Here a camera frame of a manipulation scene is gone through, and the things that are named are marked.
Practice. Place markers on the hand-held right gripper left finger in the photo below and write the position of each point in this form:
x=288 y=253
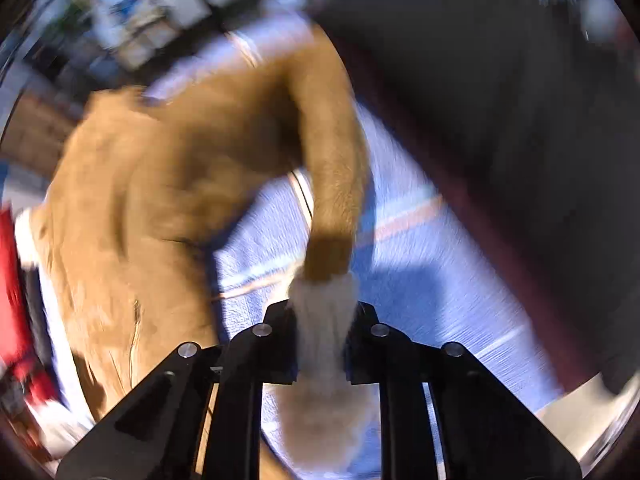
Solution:
x=285 y=360

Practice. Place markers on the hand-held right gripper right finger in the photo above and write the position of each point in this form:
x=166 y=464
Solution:
x=357 y=365

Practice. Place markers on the brown suede fur-lined coat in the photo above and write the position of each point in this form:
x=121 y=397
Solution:
x=175 y=160

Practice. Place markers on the blue checked bedsheet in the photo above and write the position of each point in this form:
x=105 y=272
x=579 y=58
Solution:
x=425 y=260

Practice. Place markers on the red cloth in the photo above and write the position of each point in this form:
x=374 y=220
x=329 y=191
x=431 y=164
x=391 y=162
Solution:
x=20 y=310

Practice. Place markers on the dark cloth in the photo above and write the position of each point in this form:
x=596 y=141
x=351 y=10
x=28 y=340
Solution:
x=500 y=85

